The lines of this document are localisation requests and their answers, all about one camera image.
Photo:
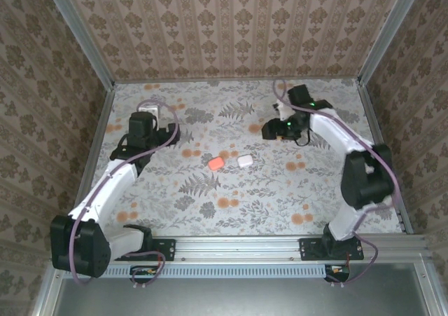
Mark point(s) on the white earbud charging case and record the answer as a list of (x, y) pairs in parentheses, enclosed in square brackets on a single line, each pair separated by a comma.
[(244, 160)]

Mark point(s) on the orange earbud charging case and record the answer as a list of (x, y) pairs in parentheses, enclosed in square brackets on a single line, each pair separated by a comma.
[(216, 163)]

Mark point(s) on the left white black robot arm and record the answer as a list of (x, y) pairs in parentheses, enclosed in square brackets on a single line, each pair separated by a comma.
[(80, 246)]

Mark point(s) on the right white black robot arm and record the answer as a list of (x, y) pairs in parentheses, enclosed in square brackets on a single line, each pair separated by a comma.
[(364, 179)]

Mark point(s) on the floral patterned table cover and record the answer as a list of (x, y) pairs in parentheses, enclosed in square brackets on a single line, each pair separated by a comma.
[(210, 99)]

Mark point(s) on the small black electronics board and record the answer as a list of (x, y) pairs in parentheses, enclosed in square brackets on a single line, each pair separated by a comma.
[(145, 273), (336, 272)]

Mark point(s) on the grey metal sheet panel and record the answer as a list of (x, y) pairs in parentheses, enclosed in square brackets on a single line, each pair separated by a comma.
[(227, 298)]

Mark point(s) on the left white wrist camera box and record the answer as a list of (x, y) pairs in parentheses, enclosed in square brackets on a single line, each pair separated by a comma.
[(148, 110)]

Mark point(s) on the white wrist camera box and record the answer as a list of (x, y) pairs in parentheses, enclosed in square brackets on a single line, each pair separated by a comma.
[(285, 110), (148, 110)]

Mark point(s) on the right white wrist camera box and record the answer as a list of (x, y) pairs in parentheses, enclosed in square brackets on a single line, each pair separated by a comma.
[(285, 110)]

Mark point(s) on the aluminium side rail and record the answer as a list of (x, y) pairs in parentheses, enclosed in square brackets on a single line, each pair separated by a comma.
[(98, 134), (366, 102)]

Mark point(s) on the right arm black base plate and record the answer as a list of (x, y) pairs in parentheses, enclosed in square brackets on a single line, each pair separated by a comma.
[(309, 249)]

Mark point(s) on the aluminium frame post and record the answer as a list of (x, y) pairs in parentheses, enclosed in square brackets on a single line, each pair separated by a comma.
[(390, 32), (78, 32)]

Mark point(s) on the aluminium mounting rail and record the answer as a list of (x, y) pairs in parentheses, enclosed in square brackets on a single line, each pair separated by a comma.
[(238, 249)]

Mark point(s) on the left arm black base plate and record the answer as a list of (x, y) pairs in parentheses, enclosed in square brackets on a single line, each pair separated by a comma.
[(164, 249)]

